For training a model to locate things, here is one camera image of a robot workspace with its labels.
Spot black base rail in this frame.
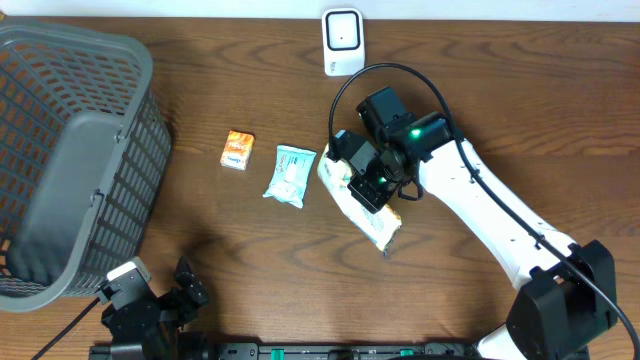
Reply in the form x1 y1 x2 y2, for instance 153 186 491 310
88 341 591 360

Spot white barcode scanner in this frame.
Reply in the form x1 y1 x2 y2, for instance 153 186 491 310
321 8 365 77

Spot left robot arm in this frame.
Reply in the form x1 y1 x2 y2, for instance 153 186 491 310
89 256 217 360

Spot teal wet wipes pack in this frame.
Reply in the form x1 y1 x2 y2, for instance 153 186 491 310
263 145 316 209

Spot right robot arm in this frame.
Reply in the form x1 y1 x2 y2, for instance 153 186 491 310
333 87 623 359

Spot grey plastic shopping basket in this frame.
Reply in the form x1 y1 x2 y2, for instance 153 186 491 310
1 19 172 313

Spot small orange tissue pack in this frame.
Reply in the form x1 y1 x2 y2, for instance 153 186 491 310
220 130 255 171

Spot yellow snack chip bag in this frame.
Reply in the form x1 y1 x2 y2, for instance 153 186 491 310
317 145 402 252

